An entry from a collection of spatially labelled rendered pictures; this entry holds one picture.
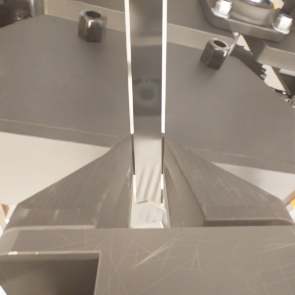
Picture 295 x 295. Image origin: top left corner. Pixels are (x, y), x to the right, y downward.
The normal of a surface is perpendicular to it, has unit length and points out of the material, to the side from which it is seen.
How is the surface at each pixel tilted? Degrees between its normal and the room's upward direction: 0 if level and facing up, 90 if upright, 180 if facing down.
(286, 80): 90
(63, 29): 90
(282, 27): 18
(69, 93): 90
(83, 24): 43
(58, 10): 0
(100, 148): 0
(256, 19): 28
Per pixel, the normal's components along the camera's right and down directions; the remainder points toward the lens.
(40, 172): 0.01, 0.75
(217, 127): 0.23, -0.65
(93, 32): 0.30, 0.76
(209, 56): -0.84, 0.25
